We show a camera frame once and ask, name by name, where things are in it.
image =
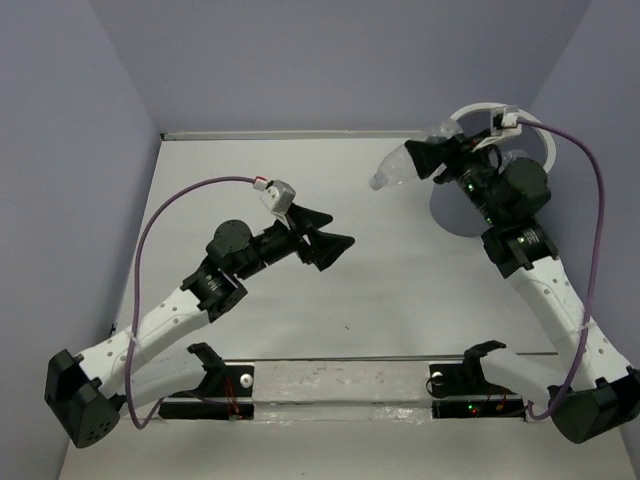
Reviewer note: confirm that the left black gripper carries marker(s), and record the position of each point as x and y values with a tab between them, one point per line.
323	249

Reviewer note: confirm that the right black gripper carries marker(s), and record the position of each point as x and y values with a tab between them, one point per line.
457	151

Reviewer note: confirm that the clear bottle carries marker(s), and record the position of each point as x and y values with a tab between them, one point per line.
397	167

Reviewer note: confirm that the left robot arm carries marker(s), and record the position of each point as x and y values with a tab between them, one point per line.
87	391

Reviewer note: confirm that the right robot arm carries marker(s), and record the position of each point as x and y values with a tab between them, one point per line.
598	388

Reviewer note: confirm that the grey round bin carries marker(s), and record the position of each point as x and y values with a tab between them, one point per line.
449	206

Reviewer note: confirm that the white foam front panel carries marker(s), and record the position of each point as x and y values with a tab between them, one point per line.
341	382

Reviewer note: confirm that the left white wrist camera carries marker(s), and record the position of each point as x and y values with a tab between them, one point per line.
276	195

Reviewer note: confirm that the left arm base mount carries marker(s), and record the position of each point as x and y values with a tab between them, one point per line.
228	399

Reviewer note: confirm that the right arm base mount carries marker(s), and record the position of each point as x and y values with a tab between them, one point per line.
457	396

